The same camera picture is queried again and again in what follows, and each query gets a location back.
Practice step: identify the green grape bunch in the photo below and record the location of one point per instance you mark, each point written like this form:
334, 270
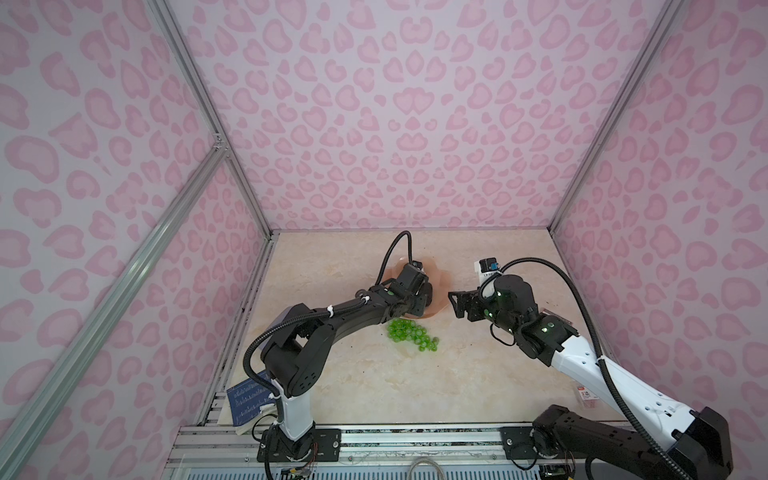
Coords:
407, 330

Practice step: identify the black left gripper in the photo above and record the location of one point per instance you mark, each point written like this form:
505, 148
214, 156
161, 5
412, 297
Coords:
422, 298

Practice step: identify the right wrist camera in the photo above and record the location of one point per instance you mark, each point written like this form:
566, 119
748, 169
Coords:
487, 270

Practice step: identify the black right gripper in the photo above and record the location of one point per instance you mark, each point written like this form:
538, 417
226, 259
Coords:
473, 298

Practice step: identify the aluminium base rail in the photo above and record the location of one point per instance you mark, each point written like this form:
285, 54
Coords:
385, 451

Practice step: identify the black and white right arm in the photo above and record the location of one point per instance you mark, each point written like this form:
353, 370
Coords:
667, 439

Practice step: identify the aluminium frame left corner post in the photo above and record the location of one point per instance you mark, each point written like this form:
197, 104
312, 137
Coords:
180, 50

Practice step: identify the pink wavy fruit bowl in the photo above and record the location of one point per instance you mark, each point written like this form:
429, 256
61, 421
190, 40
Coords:
440, 279

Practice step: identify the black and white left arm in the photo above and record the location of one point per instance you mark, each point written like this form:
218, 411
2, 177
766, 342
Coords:
288, 358

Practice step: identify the coloured marker pack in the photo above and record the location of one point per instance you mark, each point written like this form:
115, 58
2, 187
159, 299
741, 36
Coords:
586, 397

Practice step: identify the aluminium left floor rail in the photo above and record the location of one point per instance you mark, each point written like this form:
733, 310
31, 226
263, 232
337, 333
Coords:
227, 359

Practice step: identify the aluminium right corner post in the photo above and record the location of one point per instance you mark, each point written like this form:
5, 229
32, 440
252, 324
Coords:
663, 27

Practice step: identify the aluminium diagonal left beam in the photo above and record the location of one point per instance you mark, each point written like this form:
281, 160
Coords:
39, 413

